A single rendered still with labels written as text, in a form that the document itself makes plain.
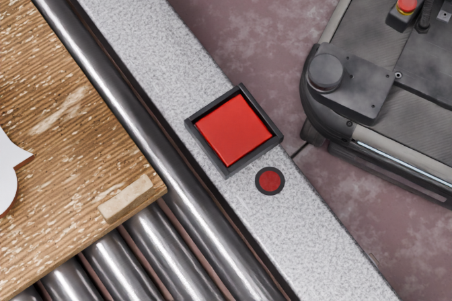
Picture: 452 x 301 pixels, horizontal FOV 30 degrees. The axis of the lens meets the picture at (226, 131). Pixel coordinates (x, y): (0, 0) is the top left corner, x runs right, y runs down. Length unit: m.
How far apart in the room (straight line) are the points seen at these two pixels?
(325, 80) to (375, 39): 0.19
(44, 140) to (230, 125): 0.19
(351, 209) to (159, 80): 0.99
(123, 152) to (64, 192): 0.07
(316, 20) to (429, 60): 0.39
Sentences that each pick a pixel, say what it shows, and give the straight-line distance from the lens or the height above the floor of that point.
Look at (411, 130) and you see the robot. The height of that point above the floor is 0.24.
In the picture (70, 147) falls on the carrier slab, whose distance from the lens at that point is 0.88.
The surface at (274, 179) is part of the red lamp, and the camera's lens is 0.88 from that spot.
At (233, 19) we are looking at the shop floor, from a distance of 1.99.
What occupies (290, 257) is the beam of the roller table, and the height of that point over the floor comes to 0.92.
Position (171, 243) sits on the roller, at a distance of 0.86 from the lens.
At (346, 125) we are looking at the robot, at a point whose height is 0.24.
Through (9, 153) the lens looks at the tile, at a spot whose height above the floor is 0.95.
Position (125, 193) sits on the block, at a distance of 0.83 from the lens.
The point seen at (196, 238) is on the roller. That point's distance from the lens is 0.87.
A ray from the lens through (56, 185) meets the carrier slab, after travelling 0.87.
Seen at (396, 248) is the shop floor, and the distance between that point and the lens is 1.84.
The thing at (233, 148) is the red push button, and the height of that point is 0.93.
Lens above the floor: 1.76
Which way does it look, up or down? 70 degrees down
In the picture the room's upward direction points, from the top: 3 degrees clockwise
